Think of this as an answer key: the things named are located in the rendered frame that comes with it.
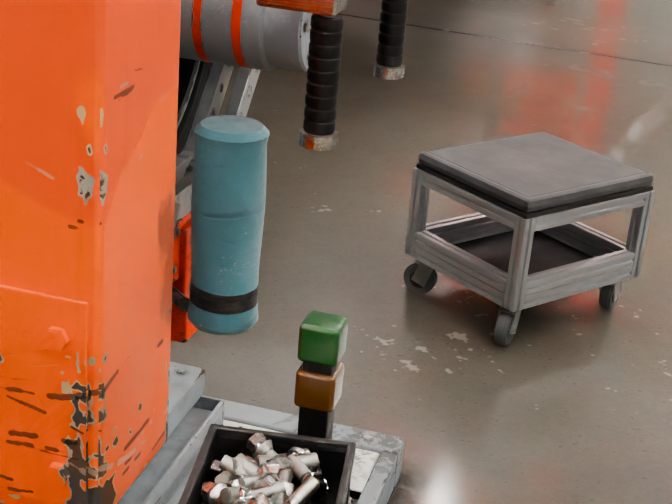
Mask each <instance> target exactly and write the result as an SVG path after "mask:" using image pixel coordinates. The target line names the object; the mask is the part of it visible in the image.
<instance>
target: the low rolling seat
mask: <svg viewBox="0 0 672 504"><path fill-rule="evenodd" d="M418 158H419V162H420V163H418V164H417V166H416V167H414V170H413V179H412V188H411V197H410V206H409V216H408V225H407V234H406V243H405V253H406V254H410V256H411V257H413V258H415V259H417V260H418V261H415V262H413V263H411V264H410V265H409V266H408V267H407V268H406V270H405V271H404V282H405V284H406V286H407V287H408V288H409V289H410V290H411V291H412V292H414V293H417V294H425V293H427V292H429V291H430V290H431V289H432V288H433V287H434V286H435V284H436V282H437V274H436V271H435V270H437V271H438V272H440V273H442V274H444V275H446V276H447V277H449V278H451V279H453V280H455V281H456V282H458V283H460V284H462V285H464V286H465V287H467V288H469V289H471V290H473V291H475V292H476V293H478V294H480V295H482V296H484V297H485V298H487V299H489V300H491V301H493V302H494V303H496V304H498V305H500V308H499V309H498V311H499V314H498V318H497V321H496V325H495V329H494V341H495V343H496V344H498V345H501V346H507V345H509V344H510V342H511V341H512V339H513V336H514V334H516V330H517V326H518V322H519V318H520V314H521V310H522V309H526V308H530V307H533V306H537V305H540V304H544V303H547V302H551V301H554V300H558V299H561V298H565V297H568V296H572V295H575V294H579V293H582V292H586V291H589V290H593V289H596V288H599V304H600V306H601V307H602V308H605V309H609V310H610V309H612V308H614V306H615V305H616V303H617V301H618V299H619V296H620V292H621V281H624V280H628V279H631V278H634V277H638V276H639V274H640V269H641V263H642V258H643V253H644V248H645V242H646V237H647V232H648V226H649V221H650V216H651V210H652V205H653V200H654V195H655V191H653V186H650V185H651V184H652V182H653V180H654V179H653V175H652V174H650V173H648V172H645V171H643V170H640V169H638V168H635V167H633V166H630V165H628V164H625V163H623V162H620V161H618V160H615V159H613V158H610V157H607V156H605V155H602V154H600V153H597V152H595V151H592V150H590V149H587V148H585V147H582V146H580V145H577V144H575V143H572V142H570V141H567V140H564V139H562V138H559V137H557V136H554V135H552V134H549V133H547V132H544V131H540V132H534V133H529V134H523V135H517V136H511V137H505V138H500V139H494V140H488V141H482V142H476V143H471V144H465V145H459V146H453V147H447V148H442V149H436V150H430V151H424V152H421V153H420V154H419V157H418ZM430 189H432V190H434V191H436V192H438V193H440V194H442V195H444V196H446V197H448V198H450V199H452V200H454V201H456V202H458V203H461V204H463V205H465V206H467V207H469V208H471V209H473V210H475V211H477V213H473V214H468V215H463V216H459V217H454V218H450V219H445V220H440V221H436V222H431V223H427V224H426V219H427V210H428V202H429V193H430ZM628 209H632V215H631V220H630V226H629V231H628V237H627V242H626V243H625V242H622V241H620V240H618V239H616V238H614V237H611V236H609V235H607V234H605V233H603V232H600V231H598V230H596V229H594V228H592V227H589V226H587V225H585V224H583V223H581V222H578V221H582V220H586V219H590V218H595V217H599V216H603V215H607V214H611V213H616V212H620V211H624V210H628Z"/></svg>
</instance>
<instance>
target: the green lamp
mask: <svg viewBox="0 0 672 504"><path fill-rule="evenodd" d="M347 330H348V318H347V317H345V316H341V315H336V314H331V313H325V312H320V311H315V310H313V311H311V312H309V314H308V315H307V316H306V318H305V319H304V321H303V322H302V323H301V325H300V328H299V341H298V354H297V357H298V359H299V360H300V361H303V362H308V363H313V364H318V365H323V366H328V367H335V366H336V365H337V364H338V362H339V360H340V359H341V357H342V356H343V354H344V352H345V350H346V340H347Z"/></svg>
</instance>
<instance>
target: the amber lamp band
mask: <svg viewBox="0 0 672 504"><path fill-rule="evenodd" d="M302 366H303V363H302V364H301V366H300V367H299V369H298V370H297V372H296V381H295V394H294V404H295V405H296V406H298V407H303V408H307V409H312V410H317V411H322V412H326V413H330V412H332V411H333V409H334V407H335V406H336V404H337V402H338V400H339V399H340V397H341V395H342V384H343V373H344V364H343V363H341V362H339V364H338V366H337V367H336V369H335V371H334V372H333V374H332V375H324V374H319V373H315V372H310V371H305V370H302Z"/></svg>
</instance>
